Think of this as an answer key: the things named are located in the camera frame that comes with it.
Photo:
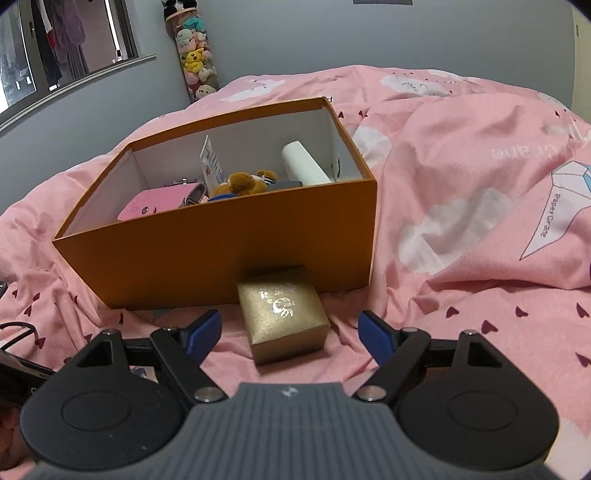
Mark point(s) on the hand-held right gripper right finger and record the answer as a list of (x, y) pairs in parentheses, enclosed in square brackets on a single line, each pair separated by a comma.
[(376, 334)]

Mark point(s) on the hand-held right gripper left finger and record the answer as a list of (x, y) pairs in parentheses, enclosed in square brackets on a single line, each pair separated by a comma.
[(205, 334)]

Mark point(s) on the orange cardboard box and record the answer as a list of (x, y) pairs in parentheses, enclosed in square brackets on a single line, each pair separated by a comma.
[(207, 258)]

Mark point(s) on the gold gift box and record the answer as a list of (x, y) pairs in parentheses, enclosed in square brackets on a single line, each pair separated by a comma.
[(281, 314)]

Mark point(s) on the pink wallet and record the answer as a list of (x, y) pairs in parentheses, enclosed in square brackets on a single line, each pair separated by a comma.
[(152, 201)]

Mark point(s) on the brown plush toy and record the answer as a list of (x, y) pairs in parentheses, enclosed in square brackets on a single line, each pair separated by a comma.
[(242, 183)]

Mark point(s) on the white patterned tube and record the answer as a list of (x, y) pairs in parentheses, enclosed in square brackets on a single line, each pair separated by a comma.
[(213, 161)]

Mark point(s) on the white tube bottle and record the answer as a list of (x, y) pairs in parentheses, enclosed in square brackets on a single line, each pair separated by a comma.
[(302, 164)]

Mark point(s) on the pink printed blanket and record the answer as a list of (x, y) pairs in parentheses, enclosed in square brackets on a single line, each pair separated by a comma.
[(461, 207)]

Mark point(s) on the clear tube of plush toys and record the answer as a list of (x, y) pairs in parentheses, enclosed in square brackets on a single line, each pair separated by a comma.
[(196, 55)]

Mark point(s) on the window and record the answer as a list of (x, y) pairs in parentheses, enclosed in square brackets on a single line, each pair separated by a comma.
[(55, 50)]

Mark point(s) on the dark wall plate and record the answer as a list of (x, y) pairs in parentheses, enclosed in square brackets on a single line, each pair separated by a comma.
[(383, 2)]

